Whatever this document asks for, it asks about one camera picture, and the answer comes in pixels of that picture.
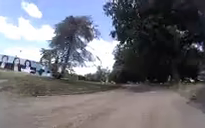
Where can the dark dense trees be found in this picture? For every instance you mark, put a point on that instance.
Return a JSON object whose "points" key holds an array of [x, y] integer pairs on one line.
{"points": [[156, 40]]}

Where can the grass verge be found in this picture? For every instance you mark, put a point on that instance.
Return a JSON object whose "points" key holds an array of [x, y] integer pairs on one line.
{"points": [[201, 95]]}

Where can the tall leaning tree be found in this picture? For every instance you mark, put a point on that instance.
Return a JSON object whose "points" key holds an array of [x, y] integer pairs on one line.
{"points": [[71, 40]]}

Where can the pale dirt path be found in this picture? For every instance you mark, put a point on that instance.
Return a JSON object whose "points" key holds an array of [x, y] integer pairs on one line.
{"points": [[123, 110]]}

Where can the painted mural wall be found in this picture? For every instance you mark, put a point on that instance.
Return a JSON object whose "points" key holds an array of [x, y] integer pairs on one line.
{"points": [[13, 64]]}

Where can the dry grass field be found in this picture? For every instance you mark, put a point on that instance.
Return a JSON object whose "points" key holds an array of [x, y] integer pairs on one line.
{"points": [[30, 83]]}

